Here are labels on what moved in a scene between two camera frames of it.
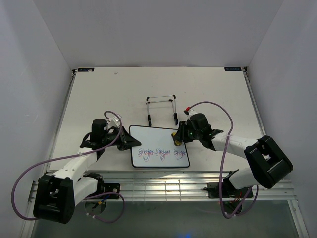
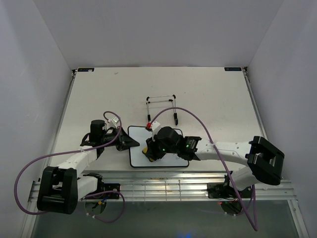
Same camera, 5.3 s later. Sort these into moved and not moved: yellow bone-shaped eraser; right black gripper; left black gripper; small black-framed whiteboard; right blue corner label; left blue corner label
Moved: right black gripper; yellow bone-shaped eraser
Not moved: left black gripper; small black-framed whiteboard; left blue corner label; right blue corner label
